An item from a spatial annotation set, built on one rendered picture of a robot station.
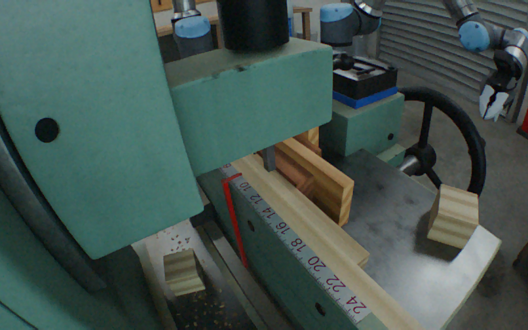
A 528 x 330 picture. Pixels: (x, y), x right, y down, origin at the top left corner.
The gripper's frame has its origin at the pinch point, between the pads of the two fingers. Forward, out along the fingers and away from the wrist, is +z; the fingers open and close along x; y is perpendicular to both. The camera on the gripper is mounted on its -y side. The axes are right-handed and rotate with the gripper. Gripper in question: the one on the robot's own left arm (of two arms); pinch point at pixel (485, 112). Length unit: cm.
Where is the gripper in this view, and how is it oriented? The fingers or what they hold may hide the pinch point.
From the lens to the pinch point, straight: 65.6
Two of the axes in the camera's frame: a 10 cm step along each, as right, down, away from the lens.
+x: -5.2, -4.7, 7.1
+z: -6.9, 7.2, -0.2
